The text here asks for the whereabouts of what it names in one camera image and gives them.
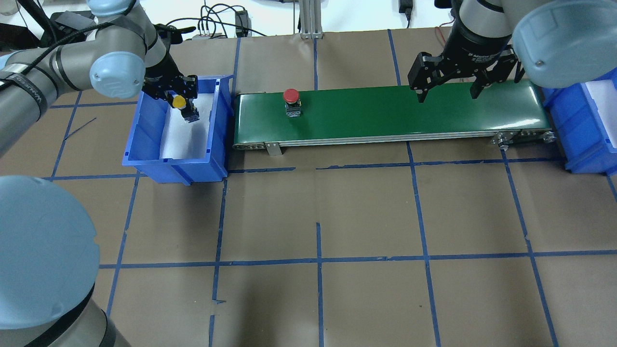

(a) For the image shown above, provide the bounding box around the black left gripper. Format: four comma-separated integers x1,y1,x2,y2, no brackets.
141,53,199,121

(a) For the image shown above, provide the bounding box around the black power adapter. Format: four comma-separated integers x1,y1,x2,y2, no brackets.
234,10,251,38

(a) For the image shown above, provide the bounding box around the blue left storage bin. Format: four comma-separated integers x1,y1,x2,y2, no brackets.
122,75,233,186

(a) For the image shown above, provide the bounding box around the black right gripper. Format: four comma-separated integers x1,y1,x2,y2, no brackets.
407,29,526,103

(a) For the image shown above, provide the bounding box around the yellow push button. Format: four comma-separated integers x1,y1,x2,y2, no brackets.
174,95,195,123

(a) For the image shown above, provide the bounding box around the green conveyor belt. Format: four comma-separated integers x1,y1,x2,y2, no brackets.
233,80,557,155

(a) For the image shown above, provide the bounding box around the white foam pad left bin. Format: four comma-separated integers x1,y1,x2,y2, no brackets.
160,93,214,160

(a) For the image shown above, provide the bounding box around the blue right storage bin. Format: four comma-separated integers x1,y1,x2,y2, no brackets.
541,69,617,176

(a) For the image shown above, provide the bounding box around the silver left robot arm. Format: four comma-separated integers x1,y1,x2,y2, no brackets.
1,0,198,347

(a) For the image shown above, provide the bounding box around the white foam pad bin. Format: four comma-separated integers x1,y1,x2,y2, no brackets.
584,80,617,148
160,93,214,160

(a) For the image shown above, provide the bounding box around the white foam pad right bin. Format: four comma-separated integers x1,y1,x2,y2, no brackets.
584,80,617,148

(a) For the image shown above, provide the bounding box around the aluminium frame post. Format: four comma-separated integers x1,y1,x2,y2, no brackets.
298,0,323,40

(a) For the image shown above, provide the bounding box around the blue storage bin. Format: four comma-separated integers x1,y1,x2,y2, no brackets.
541,69,617,176
122,75,233,186

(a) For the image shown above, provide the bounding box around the red push button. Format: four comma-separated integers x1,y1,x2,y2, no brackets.
282,88,302,117

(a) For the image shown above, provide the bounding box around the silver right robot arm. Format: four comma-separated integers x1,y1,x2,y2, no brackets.
408,0,617,102

